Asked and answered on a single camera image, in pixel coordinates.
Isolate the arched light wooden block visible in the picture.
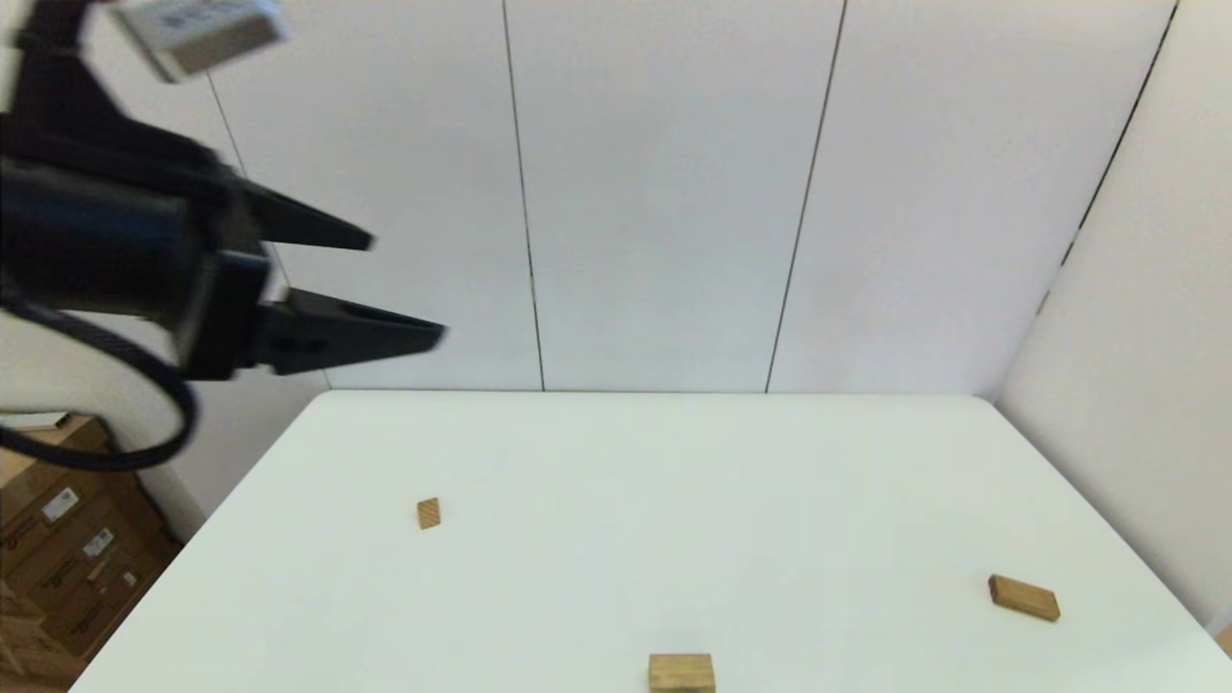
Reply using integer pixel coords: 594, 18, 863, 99
648, 654, 716, 693

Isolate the rectangular brown wooden block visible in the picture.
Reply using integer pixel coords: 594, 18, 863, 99
988, 575, 1062, 623

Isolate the brown cardboard box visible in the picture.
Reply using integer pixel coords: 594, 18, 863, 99
0, 472, 160, 598
0, 577, 54, 682
0, 416, 124, 540
19, 525, 184, 665

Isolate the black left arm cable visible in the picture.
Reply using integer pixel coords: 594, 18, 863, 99
0, 298, 198, 473

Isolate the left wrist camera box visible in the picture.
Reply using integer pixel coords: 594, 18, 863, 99
111, 0, 290, 83

